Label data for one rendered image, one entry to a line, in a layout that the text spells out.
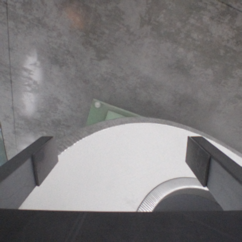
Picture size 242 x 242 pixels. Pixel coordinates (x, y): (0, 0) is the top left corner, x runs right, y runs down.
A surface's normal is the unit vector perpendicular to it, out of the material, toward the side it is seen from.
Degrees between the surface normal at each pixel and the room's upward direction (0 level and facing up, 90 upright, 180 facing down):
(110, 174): 90
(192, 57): 0
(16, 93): 0
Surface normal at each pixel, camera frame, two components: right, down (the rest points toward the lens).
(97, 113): -0.13, 0.61
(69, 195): 0.33, -0.72
